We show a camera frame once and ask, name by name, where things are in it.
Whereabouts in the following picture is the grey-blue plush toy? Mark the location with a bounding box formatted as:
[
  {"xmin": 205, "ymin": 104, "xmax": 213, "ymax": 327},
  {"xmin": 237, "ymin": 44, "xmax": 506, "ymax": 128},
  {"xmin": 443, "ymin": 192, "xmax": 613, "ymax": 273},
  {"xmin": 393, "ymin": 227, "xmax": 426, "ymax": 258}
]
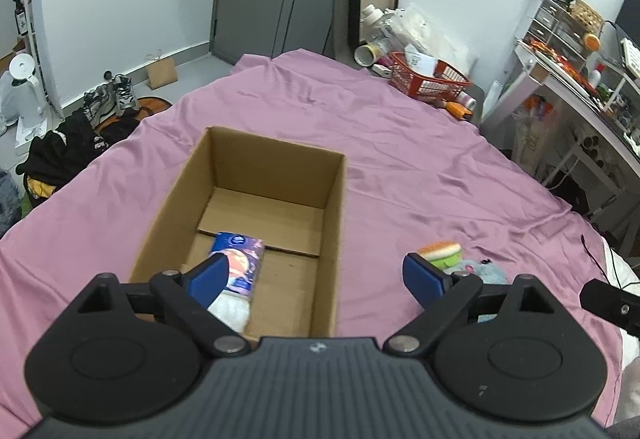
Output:
[{"xmin": 442, "ymin": 259, "xmax": 508, "ymax": 293}]

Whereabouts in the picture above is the blue tissue pack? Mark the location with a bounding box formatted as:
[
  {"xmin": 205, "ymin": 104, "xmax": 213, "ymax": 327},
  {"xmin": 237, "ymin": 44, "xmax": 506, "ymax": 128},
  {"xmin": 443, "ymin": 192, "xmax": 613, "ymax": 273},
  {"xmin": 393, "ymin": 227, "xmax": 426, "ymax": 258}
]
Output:
[{"xmin": 208, "ymin": 232, "xmax": 265, "ymax": 333}]

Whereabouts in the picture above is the plush hamburger toy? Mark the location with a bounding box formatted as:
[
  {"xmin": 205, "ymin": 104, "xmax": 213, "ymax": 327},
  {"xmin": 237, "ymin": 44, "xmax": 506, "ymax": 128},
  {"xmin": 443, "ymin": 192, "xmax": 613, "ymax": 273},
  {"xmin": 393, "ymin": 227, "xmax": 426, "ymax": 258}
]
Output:
[{"xmin": 418, "ymin": 242, "xmax": 462, "ymax": 270}]

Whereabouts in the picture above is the purple bed sheet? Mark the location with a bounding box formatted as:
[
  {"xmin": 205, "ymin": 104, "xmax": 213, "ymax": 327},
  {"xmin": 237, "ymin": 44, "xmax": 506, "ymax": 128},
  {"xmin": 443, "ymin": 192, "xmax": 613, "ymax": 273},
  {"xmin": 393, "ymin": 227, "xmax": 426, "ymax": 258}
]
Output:
[{"xmin": 1, "ymin": 50, "xmax": 623, "ymax": 438}]

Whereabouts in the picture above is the brown cardboard box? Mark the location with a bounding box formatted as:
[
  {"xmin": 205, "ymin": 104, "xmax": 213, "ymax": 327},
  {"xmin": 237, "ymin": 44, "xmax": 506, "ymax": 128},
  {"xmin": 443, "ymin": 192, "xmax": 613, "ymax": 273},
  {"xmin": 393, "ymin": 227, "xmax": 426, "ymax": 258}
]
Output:
[{"xmin": 130, "ymin": 127, "xmax": 347, "ymax": 341}]

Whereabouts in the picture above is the white desk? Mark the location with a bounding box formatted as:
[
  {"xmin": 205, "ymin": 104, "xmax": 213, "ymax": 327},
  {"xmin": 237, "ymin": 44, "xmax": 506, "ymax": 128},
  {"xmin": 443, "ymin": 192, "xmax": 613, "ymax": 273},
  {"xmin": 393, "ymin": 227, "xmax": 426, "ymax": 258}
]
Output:
[{"xmin": 480, "ymin": 41, "xmax": 639, "ymax": 249}]

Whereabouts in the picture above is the orange tool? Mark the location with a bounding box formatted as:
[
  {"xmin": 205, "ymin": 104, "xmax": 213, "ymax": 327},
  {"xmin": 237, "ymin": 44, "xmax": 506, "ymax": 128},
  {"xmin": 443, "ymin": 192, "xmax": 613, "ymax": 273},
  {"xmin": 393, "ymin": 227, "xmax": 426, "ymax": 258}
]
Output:
[{"xmin": 445, "ymin": 102, "xmax": 473, "ymax": 120}]

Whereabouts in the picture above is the black clothes pile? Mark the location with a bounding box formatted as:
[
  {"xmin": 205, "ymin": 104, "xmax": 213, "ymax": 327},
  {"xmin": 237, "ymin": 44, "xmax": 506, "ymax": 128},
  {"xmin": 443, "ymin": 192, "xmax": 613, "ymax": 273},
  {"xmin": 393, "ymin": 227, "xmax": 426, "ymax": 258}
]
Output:
[{"xmin": 16, "ymin": 110, "xmax": 140, "ymax": 207}]

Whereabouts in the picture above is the pair of sneakers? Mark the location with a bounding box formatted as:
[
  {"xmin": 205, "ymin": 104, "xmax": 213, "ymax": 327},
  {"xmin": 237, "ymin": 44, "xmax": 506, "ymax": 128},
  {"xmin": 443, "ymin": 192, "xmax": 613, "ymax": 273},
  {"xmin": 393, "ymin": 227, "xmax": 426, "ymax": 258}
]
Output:
[{"xmin": 81, "ymin": 70, "xmax": 140, "ymax": 128}]

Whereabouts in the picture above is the red plastic basket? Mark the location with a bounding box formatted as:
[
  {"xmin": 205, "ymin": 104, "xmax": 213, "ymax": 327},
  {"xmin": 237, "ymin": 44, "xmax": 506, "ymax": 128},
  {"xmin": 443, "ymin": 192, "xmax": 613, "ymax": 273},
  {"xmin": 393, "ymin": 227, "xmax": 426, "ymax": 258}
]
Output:
[{"xmin": 390, "ymin": 52, "xmax": 471, "ymax": 102}]

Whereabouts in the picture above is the brown paper bag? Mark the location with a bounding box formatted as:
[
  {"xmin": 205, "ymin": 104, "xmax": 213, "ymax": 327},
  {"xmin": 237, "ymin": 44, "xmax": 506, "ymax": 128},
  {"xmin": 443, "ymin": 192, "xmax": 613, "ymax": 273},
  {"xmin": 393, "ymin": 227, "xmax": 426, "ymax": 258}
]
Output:
[{"xmin": 145, "ymin": 53, "xmax": 178, "ymax": 90}]

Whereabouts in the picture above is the white fan heater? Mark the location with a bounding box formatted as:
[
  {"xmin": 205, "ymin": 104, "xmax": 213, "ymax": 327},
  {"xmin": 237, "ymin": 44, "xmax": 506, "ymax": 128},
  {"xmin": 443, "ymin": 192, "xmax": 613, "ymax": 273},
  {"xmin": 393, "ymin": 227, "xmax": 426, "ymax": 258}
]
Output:
[{"xmin": 1, "ymin": 52, "xmax": 48, "ymax": 142}]

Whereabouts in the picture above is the white paper tube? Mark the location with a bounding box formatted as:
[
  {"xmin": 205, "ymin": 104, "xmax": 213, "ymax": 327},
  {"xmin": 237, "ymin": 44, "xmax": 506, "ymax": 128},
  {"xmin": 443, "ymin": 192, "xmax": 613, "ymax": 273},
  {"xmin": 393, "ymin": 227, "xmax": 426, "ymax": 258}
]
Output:
[{"xmin": 354, "ymin": 43, "xmax": 388, "ymax": 67}]

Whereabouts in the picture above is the white plastic bag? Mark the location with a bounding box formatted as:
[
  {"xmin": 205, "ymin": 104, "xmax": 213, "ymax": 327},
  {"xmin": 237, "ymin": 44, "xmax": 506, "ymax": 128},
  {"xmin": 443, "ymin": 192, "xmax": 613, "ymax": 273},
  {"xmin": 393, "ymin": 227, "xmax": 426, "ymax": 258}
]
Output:
[{"xmin": 395, "ymin": 3, "xmax": 477, "ymax": 76}]

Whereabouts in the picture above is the clear plastic bottle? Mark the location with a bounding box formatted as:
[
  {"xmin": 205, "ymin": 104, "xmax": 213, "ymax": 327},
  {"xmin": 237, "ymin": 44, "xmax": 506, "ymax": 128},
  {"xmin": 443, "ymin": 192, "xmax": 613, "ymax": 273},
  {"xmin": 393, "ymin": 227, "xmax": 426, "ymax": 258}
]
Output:
[{"xmin": 360, "ymin": 4, "xmax": 410, "ymax": 53}]

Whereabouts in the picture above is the black monitor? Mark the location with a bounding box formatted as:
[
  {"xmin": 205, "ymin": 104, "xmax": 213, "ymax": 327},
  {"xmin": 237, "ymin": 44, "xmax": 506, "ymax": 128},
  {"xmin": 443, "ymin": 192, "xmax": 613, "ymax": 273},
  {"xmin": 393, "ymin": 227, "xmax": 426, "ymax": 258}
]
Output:
[{"xmin": 615, "ymin": 0, "xmax": 640, "ymax": 47}]

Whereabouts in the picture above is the white drawer organizer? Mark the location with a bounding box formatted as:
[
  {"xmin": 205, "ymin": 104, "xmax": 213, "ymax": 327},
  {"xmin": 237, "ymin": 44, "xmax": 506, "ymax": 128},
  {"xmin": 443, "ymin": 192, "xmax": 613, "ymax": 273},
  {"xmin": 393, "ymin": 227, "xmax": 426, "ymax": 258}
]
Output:
[{"xmin": 523, "ymin": 0, "xmax": 589, "ymax": 58}]

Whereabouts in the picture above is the black cable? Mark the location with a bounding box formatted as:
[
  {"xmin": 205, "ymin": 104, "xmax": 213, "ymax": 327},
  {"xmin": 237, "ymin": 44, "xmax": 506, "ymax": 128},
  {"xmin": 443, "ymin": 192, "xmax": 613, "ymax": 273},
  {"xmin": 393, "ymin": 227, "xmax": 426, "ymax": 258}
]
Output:
[{"xmin": 580, "ymin": 233, "xmax": 632, "ymax": 293}]

